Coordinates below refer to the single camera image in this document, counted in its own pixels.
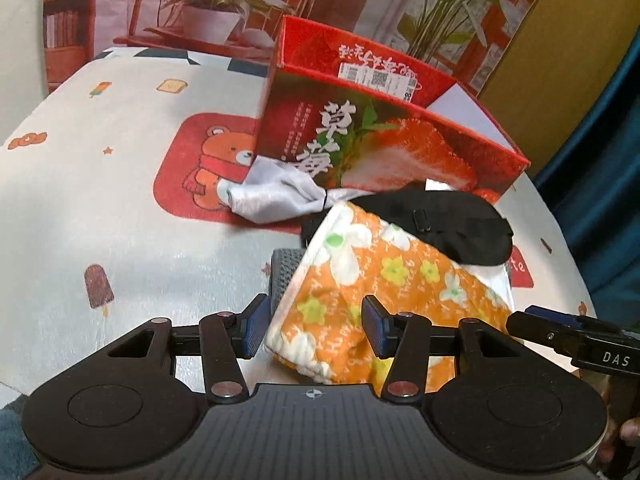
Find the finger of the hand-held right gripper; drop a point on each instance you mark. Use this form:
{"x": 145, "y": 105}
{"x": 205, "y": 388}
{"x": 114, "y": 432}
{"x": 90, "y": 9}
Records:
{"x": 542, "y": 332}
{"x": 555, "y": 310}

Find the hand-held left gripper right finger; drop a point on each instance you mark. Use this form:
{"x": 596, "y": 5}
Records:
{"x": 375, "y": 331}

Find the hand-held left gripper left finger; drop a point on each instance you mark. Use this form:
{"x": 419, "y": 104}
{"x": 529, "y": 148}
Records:
{"x": 255, "y": 331}

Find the orange floral towel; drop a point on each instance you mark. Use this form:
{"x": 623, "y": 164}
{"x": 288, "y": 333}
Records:
{"x": 350, "y": 270}

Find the black eye mask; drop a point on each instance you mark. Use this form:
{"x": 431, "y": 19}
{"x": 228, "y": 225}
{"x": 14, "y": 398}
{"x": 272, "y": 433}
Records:
{"x": 450, "y": 220}

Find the silvery satin cloth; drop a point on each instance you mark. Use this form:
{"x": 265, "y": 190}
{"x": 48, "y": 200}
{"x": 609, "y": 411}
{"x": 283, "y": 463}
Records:
{"x": 280, "y": 195}

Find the red strawberry print box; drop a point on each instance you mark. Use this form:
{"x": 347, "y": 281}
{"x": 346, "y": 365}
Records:
{"x": 400, "y": 160}

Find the person's right hand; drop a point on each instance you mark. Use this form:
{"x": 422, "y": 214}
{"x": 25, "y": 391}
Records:
{"x": 631, "y": 435}

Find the grey mesh fabric item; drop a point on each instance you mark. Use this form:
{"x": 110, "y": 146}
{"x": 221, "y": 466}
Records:
{"x": 285, "y": 270}

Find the white cloth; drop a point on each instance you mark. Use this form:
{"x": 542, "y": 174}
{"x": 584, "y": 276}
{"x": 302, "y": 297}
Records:
{"x": 492, "y": 280}

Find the teal curtain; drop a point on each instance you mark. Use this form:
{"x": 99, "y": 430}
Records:
{"x": 600, "y": 210}

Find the printed cartoon tablecloth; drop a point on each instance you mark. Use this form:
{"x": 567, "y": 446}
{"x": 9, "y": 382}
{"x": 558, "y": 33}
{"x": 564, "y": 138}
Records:
{"x": 100, "y": 185}

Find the yellow board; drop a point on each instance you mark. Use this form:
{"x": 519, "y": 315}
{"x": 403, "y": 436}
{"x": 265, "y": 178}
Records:
{"x": 565, "y": 60}

